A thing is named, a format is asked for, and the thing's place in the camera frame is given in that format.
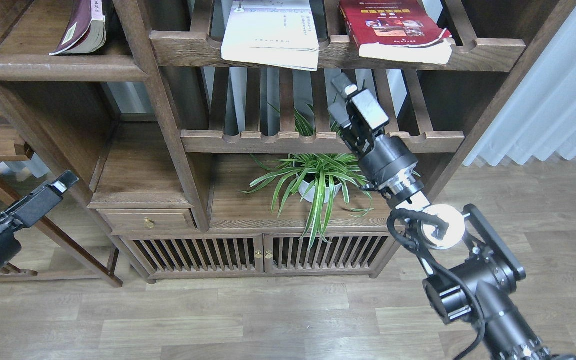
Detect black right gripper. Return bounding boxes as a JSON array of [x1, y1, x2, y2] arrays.
[[328, 72, 421, 193]]

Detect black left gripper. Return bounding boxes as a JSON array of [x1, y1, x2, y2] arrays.
[[0, 170, 79, 270]]

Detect red paperback book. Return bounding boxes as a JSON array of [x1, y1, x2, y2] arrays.
[[338, 0, 453, 66]]

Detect maroon book white characters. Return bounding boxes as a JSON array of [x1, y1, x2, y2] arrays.
[[50, 0, 112, 56]]

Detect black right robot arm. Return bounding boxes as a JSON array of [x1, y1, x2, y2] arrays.
[[329, 73, 576, 360]]

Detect green spider plant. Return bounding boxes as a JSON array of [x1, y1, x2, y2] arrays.
[[240, 80, 421, 251]]

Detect wooden side rack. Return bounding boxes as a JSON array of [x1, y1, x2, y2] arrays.
[[0, 111, 122, 288]]

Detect white plant pot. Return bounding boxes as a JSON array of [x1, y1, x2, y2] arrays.
[[298, 178, 342, 205]]

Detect white paperback book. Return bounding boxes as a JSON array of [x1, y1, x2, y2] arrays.
[[221, 0, 320, 72]]

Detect brass drawer knob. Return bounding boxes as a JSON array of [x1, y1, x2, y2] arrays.
[[143, 218, 156, 229]]

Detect dark wooden bookshelf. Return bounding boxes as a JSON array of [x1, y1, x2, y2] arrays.
[[0, 0, 576, 283]]

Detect white curtain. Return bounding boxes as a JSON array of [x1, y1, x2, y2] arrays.
[[462, 7, 576, 167]]

